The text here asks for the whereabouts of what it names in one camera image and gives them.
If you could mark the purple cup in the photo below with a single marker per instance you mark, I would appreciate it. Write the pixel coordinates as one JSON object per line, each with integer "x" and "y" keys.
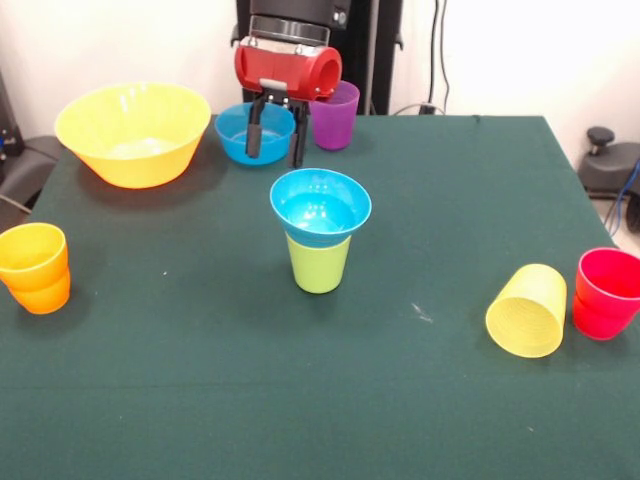
{"x": 332, "y": 127}

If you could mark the pink cup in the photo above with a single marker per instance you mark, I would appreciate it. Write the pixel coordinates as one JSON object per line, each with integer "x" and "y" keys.
{"x": 605, "y": 310}

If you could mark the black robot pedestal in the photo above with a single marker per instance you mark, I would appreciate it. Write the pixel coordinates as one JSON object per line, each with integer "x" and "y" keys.
{"x": 385, "y": 50}

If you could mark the orange cup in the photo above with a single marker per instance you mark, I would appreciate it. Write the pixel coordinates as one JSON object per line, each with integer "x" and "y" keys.
{"x": 35, "y": 290}

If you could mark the black equipment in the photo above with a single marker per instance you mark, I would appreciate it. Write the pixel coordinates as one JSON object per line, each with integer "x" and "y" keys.
{"x": 6, "y": 125}

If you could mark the dark green tablecloth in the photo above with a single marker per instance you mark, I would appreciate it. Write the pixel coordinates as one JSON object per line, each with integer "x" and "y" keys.
{"x": 200, "y": 375}

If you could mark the blue bowl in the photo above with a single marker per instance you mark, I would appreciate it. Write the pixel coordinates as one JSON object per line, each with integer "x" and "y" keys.
{"x": 275, "y": 150}

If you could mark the large yellow bowl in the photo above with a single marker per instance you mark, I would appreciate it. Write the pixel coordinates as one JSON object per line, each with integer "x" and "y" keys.
{"x": 130, "y": 130}

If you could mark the green cup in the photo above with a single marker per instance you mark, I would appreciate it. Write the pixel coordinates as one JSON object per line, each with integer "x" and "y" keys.
{"x": 320, "y": 270}

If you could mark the cyan bowl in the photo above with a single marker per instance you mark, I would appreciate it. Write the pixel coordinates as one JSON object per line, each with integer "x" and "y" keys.
{"x": 320, "y": 210}

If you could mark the yellow-green cup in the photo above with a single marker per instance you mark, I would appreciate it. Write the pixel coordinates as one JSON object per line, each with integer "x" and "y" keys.
{"x": 530, "y": 320}

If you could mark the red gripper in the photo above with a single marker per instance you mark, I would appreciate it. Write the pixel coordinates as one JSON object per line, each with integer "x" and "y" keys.
{"x": 285, "y": 70}

